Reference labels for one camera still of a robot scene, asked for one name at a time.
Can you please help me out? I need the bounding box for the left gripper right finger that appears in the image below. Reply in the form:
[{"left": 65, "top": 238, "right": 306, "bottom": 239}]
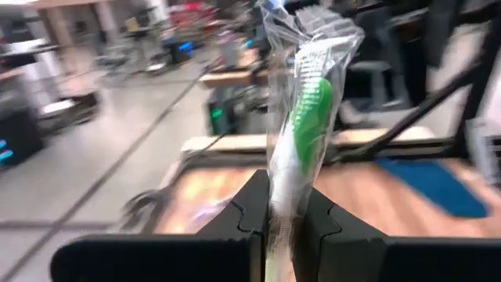
[{"left": 291, "top": 187, "right": 501, "bottom": 282}]

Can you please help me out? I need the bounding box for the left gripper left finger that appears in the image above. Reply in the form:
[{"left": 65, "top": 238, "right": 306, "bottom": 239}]
[{"left": 50, "top": 168, "right": 271, "bottom": 282}]

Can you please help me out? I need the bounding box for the green white toothbrush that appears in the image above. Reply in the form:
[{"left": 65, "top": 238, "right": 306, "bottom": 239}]
[{"left": 260, "top": 0, "right": 366, "bottom": 282}]

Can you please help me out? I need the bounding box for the blue cloth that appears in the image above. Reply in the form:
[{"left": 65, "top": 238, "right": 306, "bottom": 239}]
[{"left": 374, "top": 157, "right": 491, "bottom": 219}]

